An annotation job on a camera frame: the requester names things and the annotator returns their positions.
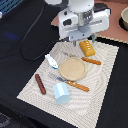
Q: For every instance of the wooden handled knife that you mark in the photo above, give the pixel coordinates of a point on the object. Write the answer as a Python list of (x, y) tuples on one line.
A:
[(84, 59)]

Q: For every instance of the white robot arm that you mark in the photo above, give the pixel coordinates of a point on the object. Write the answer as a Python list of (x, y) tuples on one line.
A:
[(77, 6)]

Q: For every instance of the brown toy sausage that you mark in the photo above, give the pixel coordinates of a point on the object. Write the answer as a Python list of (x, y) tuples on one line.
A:
[(40, 84)]

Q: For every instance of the wooden handled fork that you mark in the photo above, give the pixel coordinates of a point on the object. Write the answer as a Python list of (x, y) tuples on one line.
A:
[(76, 85)]

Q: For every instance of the yellow toy bread loaf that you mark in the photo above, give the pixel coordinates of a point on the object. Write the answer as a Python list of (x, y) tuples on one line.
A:
[(87, 48)]

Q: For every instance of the beige bowl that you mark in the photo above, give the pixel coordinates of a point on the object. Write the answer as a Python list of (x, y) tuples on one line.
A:
[(124, 16)]

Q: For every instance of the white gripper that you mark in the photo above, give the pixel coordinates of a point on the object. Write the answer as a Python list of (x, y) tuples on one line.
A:
[(76, 26)]

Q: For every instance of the beige woven placemat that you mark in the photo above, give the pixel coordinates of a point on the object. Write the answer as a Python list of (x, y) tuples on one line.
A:
[(83, 108)]

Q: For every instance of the beige round plate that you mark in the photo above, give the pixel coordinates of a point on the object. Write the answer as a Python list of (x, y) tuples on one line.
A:
[(72, 68)]

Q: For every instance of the light blue cup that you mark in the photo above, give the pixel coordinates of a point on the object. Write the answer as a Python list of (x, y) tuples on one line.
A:
[(61, 93)]

